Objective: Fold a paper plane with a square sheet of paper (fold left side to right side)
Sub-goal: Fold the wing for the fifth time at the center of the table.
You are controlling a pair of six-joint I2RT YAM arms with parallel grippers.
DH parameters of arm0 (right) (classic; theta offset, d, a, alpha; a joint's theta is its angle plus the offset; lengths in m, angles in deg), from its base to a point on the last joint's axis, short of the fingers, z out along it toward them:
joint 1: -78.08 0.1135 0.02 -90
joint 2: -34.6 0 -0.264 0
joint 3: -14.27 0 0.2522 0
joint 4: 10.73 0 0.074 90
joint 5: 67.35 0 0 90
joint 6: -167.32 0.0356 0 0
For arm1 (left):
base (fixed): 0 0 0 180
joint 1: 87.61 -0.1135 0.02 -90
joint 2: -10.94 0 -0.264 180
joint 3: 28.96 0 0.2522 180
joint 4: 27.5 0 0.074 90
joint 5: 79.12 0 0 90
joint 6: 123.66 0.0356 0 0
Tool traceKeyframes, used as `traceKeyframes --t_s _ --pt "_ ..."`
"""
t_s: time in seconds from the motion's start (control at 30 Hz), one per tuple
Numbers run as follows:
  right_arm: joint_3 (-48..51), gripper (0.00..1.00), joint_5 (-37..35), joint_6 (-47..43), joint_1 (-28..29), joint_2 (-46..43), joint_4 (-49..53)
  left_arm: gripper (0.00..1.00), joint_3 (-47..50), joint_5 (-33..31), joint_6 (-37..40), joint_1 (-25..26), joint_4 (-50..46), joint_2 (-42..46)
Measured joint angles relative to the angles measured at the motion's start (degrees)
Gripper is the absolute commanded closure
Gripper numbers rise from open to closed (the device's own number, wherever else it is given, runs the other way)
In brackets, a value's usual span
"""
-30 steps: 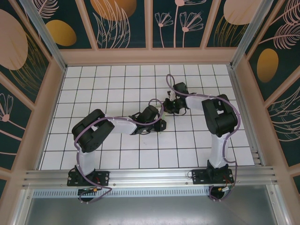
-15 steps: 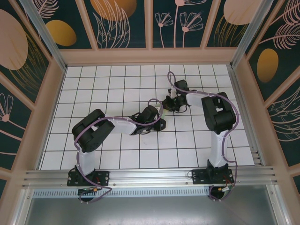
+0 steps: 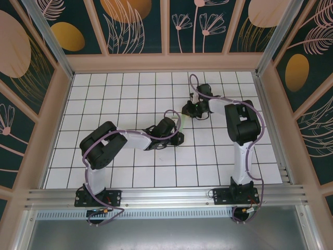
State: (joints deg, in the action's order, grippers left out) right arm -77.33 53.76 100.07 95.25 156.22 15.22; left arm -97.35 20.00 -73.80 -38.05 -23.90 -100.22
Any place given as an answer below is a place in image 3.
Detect light green paper sheet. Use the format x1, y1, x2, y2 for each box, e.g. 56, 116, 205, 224
178, 114, 188, 133

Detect grey sheet metal panel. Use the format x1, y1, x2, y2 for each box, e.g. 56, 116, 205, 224
24, 208, 313, 250

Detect aluminium mounting rail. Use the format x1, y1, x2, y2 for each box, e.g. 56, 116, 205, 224
24, 184, 310, 209

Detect aluminium table edge rail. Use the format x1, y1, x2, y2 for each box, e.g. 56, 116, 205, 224
252, 70, 296, 184

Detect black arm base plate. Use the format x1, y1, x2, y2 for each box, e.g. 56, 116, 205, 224
74, 190, 122, 208
213, 187, 260, 205

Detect grey slotted cable duct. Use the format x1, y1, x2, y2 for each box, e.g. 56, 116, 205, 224
36, 207, 235, 220

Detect aluminium corner post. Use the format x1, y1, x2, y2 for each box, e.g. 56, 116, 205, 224
22, 0, 75, 79
256, 0, 296, 76

